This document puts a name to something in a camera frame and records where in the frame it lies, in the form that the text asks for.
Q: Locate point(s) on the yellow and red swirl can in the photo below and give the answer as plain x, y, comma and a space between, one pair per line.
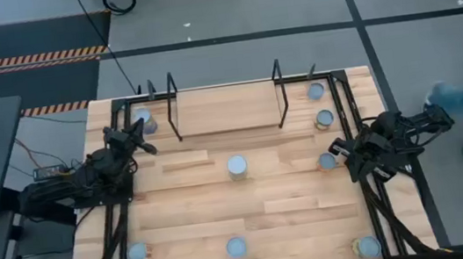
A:
236, 247

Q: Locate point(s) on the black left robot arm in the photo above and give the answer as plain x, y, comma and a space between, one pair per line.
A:
94, 168

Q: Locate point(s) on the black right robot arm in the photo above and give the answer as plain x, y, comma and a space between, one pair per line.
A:
409, 134

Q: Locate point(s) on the black floor mat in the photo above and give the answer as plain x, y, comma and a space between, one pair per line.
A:
26, 39

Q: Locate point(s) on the purple sided can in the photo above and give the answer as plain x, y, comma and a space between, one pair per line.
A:
147, 115

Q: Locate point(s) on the yellow carrots label can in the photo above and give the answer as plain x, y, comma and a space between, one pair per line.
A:
237, 165

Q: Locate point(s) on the short striped hazard tape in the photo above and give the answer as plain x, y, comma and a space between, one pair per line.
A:
54, 109

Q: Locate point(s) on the yellow sided can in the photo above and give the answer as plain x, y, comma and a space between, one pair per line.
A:
368, 246

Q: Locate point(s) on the orange sided can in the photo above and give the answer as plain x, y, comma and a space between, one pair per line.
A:
137, 252

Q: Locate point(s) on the long striped hazard tape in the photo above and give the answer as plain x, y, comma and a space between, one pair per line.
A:
24, 59

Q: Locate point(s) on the green and yellow can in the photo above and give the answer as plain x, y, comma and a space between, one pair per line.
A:
325, 118

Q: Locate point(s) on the short teal patterned can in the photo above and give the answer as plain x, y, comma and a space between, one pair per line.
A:
315, 91

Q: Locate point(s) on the black metal rig frame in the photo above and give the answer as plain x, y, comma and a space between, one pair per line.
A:
337, 76

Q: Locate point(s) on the yellow can with pink dots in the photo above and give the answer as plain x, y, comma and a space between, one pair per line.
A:
327, 161

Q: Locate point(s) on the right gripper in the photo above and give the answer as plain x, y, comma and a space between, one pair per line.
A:
363, 153

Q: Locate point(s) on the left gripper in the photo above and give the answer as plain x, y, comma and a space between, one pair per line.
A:
120, 141

